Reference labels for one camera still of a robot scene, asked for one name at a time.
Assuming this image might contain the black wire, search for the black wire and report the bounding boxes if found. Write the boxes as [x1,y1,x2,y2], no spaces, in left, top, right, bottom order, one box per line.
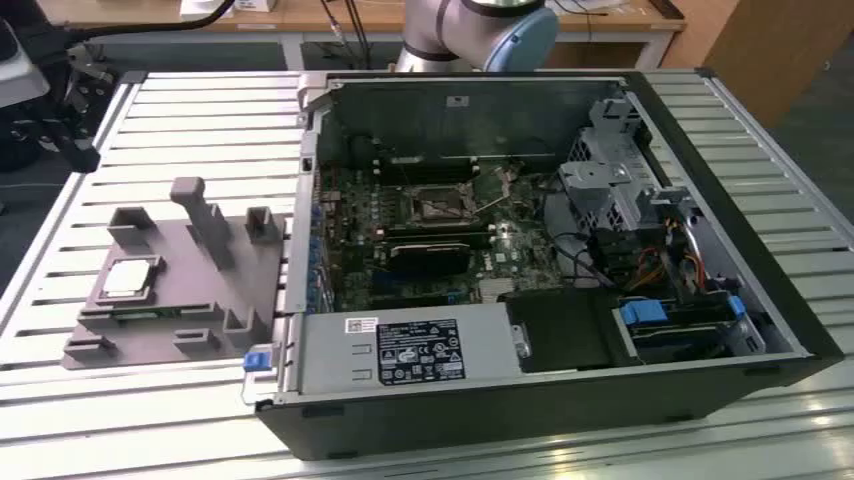
[550,232,619,287]

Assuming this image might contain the black power supply label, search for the black power supply label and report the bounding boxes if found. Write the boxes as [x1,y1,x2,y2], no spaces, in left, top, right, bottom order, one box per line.
[375,318,467,387]

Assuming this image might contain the wooden desk with white frame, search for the wooden desk with white frame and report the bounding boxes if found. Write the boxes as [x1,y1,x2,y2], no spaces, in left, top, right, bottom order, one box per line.
[32,0,689,71]

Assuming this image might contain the CPU socket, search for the CPU socket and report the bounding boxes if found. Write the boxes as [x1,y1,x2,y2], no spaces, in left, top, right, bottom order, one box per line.
[406,182,483,226]

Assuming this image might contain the black graphics card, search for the black graphics card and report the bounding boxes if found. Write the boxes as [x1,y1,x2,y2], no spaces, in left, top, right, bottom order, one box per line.
[389,241,474,279]

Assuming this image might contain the small silver heat sink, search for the small silver heat sink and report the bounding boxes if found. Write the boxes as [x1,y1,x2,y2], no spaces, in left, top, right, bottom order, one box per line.
[478,278,517,303]

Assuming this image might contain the white box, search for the white box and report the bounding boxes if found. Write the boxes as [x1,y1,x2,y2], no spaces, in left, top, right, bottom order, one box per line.
[178,0,236,22]

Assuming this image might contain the black open PC case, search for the black open PC case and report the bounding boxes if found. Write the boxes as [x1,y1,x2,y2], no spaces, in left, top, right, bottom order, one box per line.
[255,68,846,462]

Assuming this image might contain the grey power supply unit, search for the grey power supply unit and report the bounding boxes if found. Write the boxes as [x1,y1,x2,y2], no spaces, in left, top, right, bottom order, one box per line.
[295,305,530,392]

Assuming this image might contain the wooden cabinet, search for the wooden cabinet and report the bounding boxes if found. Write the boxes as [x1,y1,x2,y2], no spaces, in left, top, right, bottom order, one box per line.
[699,0,854,130]

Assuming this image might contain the hard disk in blue carrier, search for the hard disk in blue carrier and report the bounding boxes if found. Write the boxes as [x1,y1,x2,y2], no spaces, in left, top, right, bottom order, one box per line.
[614,295,733,351]

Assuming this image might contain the orange and yellow wire bundle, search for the orange and yellow wire bundle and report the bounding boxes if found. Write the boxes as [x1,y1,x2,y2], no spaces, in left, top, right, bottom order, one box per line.
[630,219,710,294]

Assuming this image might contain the hanging black cables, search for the hanging black cables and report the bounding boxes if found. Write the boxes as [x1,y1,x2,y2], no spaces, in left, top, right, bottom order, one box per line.
[318,0,377,71]

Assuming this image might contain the grey parts rack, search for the grey parts rack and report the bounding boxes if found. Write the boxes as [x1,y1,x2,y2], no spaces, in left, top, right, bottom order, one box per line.
[59,176,290,372]

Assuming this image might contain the black plastic air shroud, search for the black plastic air shroud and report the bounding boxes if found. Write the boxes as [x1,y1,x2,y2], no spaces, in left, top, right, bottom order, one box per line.
[502,288,639,374]

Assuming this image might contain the silver CPU chip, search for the silver CPU chip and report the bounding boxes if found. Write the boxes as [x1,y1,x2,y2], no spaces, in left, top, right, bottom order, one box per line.
[99,259,162,297]

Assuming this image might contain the green RAM stick in rack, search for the green RAM stick in rack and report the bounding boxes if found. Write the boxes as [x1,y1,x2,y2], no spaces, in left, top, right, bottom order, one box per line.
[111,308,183,320]

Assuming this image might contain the socket locking lever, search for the socket locking lever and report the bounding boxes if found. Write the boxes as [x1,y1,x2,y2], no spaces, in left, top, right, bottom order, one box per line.
[474,168,517,214]

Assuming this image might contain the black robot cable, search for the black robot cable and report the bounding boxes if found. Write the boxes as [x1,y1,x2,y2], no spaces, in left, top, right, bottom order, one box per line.
[63,0,239,44]

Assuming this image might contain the green motherboard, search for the green motherboard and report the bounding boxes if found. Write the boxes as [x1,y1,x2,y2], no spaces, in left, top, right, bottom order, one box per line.
[313,158,570,311]

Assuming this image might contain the silver disk bay cage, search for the silver disk bay cage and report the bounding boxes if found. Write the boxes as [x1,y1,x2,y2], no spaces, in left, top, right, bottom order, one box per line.
[558,97,673,232]

